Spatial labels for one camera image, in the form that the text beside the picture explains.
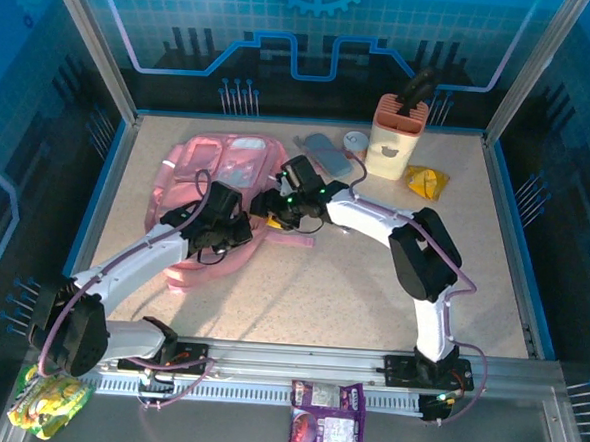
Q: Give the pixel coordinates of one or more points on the small tin can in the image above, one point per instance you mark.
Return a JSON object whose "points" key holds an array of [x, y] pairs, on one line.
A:
{"points": [[356, 140]]}

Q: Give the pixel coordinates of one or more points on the aluminium front rail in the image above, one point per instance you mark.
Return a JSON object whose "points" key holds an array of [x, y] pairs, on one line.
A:
{"points": [[291, 361]]}

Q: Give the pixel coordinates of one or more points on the black controller box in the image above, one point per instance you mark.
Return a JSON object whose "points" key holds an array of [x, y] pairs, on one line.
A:
{"points": [[157, 388], [434, 410]]}

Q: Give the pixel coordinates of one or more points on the grey pencil case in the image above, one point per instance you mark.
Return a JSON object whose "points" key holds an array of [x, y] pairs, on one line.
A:
{"points": [[329, 155]]}

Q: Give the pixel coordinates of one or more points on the green yellow snack bag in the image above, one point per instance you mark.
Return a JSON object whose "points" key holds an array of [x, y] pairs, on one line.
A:
{"points": [[48, 406]]}

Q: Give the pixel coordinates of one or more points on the cream and pink knife block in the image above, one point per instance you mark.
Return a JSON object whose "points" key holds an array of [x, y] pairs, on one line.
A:
{"points": [[392, 152]]}

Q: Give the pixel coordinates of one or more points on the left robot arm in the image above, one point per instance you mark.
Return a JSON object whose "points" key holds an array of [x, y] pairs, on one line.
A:
{"points": [[132, 261]]}

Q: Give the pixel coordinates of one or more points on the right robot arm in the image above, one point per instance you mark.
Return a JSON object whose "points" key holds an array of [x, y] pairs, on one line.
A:
{"points": [[370, 215]]}

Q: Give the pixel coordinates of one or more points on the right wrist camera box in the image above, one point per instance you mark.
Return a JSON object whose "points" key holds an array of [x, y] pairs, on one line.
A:
{"points": [[283, 184]]}

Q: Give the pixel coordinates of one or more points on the purple snack packet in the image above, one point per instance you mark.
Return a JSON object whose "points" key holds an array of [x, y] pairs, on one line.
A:
{"points": [[328, 418]]}

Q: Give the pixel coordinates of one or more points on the pink backpack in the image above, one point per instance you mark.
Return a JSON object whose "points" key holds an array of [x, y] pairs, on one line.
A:
{"points": [[204, 155]]}

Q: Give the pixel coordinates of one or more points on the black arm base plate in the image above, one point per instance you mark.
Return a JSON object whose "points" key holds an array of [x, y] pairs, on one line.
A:
{"points": [[396, 372], [191, 360]]}

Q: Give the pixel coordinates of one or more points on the aluminium frame post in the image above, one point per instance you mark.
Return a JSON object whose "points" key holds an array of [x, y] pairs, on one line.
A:
{"points": [[90, 33], [540, 60]]}

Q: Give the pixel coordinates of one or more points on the yellow snack packet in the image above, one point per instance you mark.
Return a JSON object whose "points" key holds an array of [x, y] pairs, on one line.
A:
{"points": [[427, 181]]}

